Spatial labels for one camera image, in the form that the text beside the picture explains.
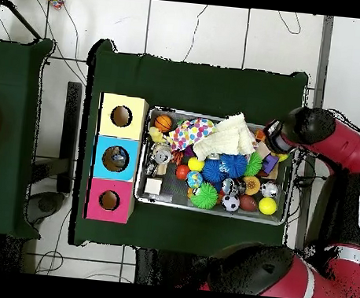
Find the small orange basketball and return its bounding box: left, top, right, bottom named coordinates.
left=154, top=113, right=174, bottom=133

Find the clear plastic bottle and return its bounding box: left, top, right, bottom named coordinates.
left=107, top=151, right=129, bottom=169

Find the small red ball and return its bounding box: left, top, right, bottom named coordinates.
left=174, top=164, right=192, bottom=182

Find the clear wire mesh bin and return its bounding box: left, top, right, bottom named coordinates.
left=132, top=106, right=300, bottom=228

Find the wooden box with three holes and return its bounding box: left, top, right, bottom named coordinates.
left=84, top=91, right=151, bottom=226

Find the small yellow duck toy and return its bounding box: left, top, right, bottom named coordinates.
left=147, top=127, right=168, bottom=145

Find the white knitted cloth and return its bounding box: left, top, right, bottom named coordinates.
left=191, top=108, right=262, bottom=167

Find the small globe print ball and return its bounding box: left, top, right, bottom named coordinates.
left=185, top=171, right=204, bottom=189

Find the small soccer ball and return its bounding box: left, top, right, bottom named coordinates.
left=220, top=193, right=241, bottom=214

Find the polka dot cloth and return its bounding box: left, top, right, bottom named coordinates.
left=169, top=115, right=217, bottom=156

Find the crushed silver can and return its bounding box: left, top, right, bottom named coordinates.
left=149, top=142, right=174, bottom=167

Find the green cloth side table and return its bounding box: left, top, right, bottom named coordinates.
left=0, top=33, right=58, bottom=241

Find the smooth yellow ball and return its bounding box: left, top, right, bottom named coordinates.
left=257, top=195, right=279, bottom=217

